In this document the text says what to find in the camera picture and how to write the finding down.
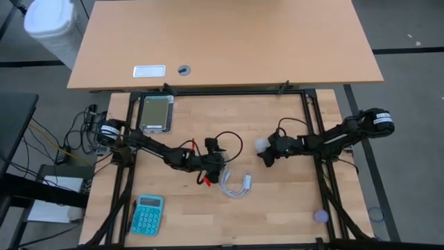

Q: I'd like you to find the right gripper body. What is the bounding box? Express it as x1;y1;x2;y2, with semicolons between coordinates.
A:
268;135;300;159

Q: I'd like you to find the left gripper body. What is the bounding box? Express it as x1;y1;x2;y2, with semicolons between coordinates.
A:
192;153;226;173

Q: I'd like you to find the white lightbulb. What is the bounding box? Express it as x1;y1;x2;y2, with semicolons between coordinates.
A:
255;137;272;154

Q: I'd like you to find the white lamp power cord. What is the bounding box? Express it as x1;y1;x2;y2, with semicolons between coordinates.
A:
216;165;253;199

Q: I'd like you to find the purple round disc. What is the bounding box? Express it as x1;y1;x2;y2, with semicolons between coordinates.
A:
313;209;330;224

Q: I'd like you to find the teal calculator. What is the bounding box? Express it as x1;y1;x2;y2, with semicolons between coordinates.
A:
130;194;164;237

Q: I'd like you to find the black pen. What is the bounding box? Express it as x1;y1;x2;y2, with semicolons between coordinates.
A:
126;200;137;234

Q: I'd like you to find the white rectangular desk plate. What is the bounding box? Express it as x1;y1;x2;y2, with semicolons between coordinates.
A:
133;65;167;78

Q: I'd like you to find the light wooden desk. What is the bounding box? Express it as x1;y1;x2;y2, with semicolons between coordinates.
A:
67;0;385;91

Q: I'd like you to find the black power brick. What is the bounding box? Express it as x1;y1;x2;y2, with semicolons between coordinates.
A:
55;147;69;166

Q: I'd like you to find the white box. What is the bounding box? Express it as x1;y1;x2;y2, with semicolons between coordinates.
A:
27;175;85;224

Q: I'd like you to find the black side desk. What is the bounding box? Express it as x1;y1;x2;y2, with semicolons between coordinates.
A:
0;92;40;178

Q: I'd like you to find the white trash bin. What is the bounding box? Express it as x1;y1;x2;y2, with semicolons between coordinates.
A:
23;0;83;70

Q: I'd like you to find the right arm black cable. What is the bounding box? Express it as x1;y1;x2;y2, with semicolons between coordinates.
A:
276;117;310;140

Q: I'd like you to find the black aluminium rig frame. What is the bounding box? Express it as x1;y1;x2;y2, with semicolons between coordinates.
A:
80;88;444;250

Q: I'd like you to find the black floor cable bundle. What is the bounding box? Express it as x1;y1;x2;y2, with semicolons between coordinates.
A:
64;103;108;154

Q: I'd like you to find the yellow cable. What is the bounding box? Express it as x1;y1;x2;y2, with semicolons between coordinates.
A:
29;123;92;167

